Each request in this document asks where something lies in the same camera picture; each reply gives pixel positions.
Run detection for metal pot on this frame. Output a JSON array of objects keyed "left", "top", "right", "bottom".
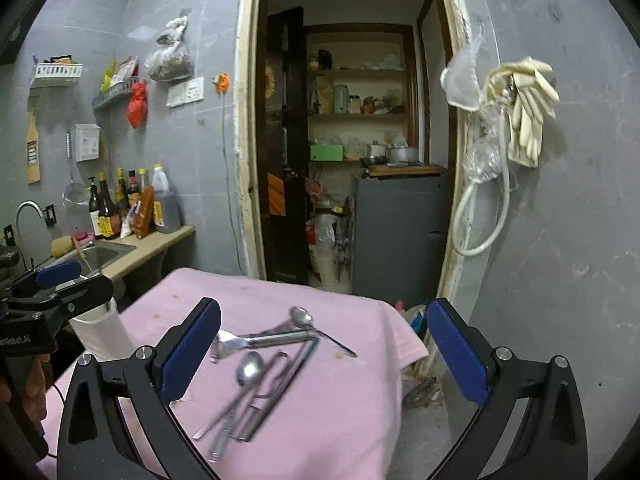
[{"left": 385, "top": 145, "right": 419, "bottom": 166}]

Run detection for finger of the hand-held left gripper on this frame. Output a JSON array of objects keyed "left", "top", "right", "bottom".
[
  {"left": 10, "top": 259, "right": 84, "bottom": 294},
  {"left": 5, "top": 273, "right": 116, "bottom": 324}
]

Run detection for clear hanging plastic bag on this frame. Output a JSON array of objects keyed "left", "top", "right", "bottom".
[{"left": 144, "top": 9, "right": 195, "bottom": 82}]

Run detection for cream rubber gloves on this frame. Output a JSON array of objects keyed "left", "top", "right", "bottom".
[{"left": 480, "top": 57, "right": 561, "bottom": 168}]

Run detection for thick-handled steel fork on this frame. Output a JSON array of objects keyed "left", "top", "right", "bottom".
[{"left": 210, "top": 329, "right": 316, "bottom": 363}]

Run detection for white hose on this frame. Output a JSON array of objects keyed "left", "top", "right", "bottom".
[{"left": 450, "top": 110, "right": 518, "bottom": 257}]

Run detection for dark slim utensil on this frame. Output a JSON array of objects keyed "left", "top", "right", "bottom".
[{"left": 237, "top": 337, "right": 321, "bottom": 443}]

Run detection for orange door sticker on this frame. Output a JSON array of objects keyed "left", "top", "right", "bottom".
[{"left": 267, "top": 172, "right": 285, "bottom": 216}]

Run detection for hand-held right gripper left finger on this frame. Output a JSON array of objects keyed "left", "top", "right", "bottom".
[{"left": 56, "top": 296, "right": 223, "bottom": 480}]

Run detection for long steel spoon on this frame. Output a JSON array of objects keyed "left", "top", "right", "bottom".
[{"left": 290, "top": 306, "right": 358, "bottom": 359}]

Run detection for person's left hand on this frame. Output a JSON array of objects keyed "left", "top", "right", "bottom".
[{"left": 22, "top": 353, "right": 54, "bottom": 422}]

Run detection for black cable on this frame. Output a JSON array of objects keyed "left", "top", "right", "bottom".
[{"left": 46, "top": 384, "right": 67, "bottom": 459}]

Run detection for green box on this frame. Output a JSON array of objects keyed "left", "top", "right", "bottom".
[{"left": 309, "top": 143, "right": 346, "bottom": 162}]

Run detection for white wall socket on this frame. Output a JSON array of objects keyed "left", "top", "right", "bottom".
[{"left": 166, "top": 76, "right": 206, "bottom": 109}]

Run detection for red plastic bag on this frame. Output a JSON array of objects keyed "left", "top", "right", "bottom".
[{"left": 126, "top": 80, "right": 150, "bottom": 129}]

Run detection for wooden shelf unit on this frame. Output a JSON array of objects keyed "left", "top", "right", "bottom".
[{"left": 302, "top": 22, "right": 420, "bottom": 166}]

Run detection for white red snack packet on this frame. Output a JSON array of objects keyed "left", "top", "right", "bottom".
[{"left": 112, "top": 56, "right": 139, "bottom": 86}]

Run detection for metal wall rack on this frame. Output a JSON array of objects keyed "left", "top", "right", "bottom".
[{"left": 92, "top": 76, "right": 141, "bottom": 111}]

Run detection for grey cabinet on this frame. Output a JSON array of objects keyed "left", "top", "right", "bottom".
[{"left": 350, "top": 164, "right": 451, "bottom": 308}]

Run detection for chrome faucet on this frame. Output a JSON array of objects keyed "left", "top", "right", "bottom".
[{"left": 15, "top": 201, "right": 45, "bottom": 241}]

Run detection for worn door frame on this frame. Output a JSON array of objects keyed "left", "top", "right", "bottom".
[{"left": 232, "top": 0, "right": 476, "bottom": 306}]

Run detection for steel loop utensil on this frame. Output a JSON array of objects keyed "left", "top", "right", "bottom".
[{"left": 256, "top": 352, "right": 290, "bottom": 400}]

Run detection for dark soy sauce bottle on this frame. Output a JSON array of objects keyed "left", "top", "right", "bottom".
[{"left": 97, "top": 172, "right": 121, "bottom": 240}]

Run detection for steel sink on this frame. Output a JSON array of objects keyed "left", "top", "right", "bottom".
[{"left": 37, "top": 240, "right": 137, "bottom": 281}]

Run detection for white wall dispenser box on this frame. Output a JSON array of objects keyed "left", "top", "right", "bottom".
[{"left": 75, "top": 123, "right": 102, "bottom": 163}]

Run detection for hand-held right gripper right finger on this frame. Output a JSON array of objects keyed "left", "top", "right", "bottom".
[{"left": 426, "top": 297, "right": 590, "bottom": 480}]

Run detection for dark pump bottle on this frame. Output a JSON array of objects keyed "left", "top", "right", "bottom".
[{"left": 88, "top": 176, "right": 104, "bottom": 240}]

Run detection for pink towel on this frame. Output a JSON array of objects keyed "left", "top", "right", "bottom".
[{"left": 37, "top": 267, "right": 431, "bottom": 480}]

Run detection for pile of plastic bags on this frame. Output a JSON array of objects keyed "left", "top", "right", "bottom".
[{"left": 305, "top": 212, "right": 351, "bottom": 286}]

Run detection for wooden paddle board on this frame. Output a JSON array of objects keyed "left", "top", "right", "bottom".
[{"left": 26, "top": 109, "right": 42, "bottom": 185}]

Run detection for orange brown sauce packet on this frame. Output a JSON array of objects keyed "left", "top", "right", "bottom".
[{"left": 132, "top": 185, "right": 156, "bottom": 239}]

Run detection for dark wooden door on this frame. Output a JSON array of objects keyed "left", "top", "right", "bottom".
[{"left": 257, "top": 6, "right": 311, "bottom": 286}]

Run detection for white wall basket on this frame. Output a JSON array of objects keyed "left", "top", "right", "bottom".
[{"left": 29, "top": 57, "right": 85, "bottom": 88}]

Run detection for metal strainer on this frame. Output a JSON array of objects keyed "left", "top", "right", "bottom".
[{"left": 61, "top": 170, "right": 93, "bottom": 206}]

